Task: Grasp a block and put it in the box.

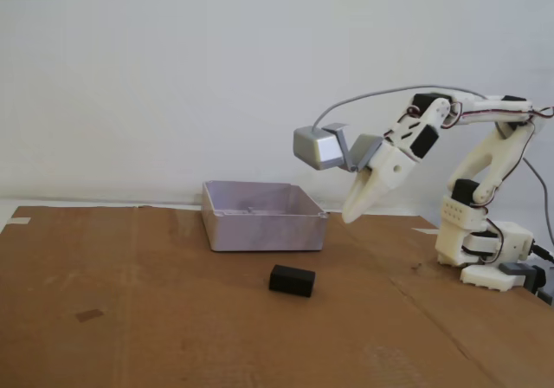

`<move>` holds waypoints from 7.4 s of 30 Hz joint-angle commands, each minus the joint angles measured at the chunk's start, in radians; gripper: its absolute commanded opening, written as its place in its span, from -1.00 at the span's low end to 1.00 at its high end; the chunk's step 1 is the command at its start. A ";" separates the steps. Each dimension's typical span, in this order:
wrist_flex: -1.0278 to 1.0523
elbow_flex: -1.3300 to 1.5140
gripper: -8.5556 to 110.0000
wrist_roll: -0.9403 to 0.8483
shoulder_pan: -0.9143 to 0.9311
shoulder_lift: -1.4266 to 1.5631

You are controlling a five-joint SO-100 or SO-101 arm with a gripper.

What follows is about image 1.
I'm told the black power cable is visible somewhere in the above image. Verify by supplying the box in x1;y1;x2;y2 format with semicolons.
529;242;554;264

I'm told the brown cardboard sheet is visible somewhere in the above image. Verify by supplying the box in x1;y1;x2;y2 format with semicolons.
0;204;554;388

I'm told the white plastic box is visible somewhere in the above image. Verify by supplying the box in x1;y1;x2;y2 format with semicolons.
201;179;329;255

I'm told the black rectangular block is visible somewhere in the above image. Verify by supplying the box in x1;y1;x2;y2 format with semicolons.
268;263;317;300

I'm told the grey camera cable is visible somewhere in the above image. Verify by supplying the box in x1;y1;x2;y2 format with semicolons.
312;85;554;236

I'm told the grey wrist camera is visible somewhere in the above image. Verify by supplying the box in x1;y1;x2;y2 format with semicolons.
293;126;345;171

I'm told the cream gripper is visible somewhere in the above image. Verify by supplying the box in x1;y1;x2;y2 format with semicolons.
342;141;420;224

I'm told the grey table clamp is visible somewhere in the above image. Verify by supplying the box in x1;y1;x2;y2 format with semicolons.
499;262;550;296

